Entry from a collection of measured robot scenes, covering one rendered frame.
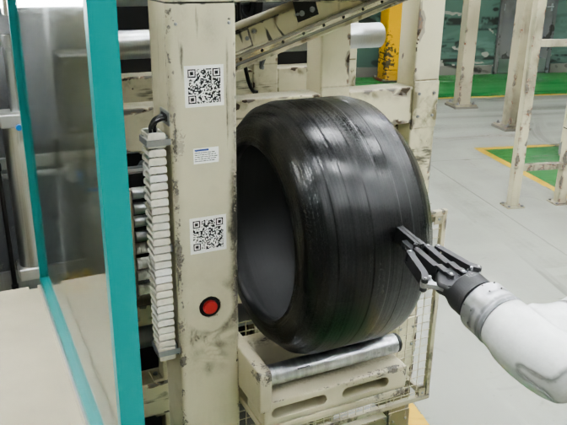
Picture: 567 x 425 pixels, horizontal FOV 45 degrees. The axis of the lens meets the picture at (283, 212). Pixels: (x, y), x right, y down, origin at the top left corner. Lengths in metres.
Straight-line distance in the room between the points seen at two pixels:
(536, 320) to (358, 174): 0.44
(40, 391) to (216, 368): 0.71
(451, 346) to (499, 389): 0.36
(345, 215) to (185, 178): 0.31
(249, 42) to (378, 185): 0.58
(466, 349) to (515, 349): 2.37
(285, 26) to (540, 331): 1.03
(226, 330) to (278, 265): 0.37
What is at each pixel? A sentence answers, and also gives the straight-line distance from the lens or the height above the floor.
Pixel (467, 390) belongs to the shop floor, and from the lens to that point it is 3.15.
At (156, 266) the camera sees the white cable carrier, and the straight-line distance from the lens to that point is 1.36.
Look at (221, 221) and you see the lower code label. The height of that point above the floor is 1.24.
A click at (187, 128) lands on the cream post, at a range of 1.28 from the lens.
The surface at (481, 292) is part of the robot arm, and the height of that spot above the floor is 1.24.
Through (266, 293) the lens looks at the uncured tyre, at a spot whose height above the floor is 0.94.
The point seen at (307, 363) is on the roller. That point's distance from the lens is 1.51.
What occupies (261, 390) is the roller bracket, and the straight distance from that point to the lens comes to 1.43.
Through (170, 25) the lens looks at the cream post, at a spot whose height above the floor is 1.62.
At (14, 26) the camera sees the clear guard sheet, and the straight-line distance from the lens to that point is 0.99.
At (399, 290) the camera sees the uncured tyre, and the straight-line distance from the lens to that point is 1.39.
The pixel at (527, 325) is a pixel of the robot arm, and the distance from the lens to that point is 1.08.
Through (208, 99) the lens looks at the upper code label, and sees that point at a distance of 1.28.
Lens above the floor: 1.73
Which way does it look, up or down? 20 degrees down
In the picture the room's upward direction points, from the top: 1 degrees clockwise
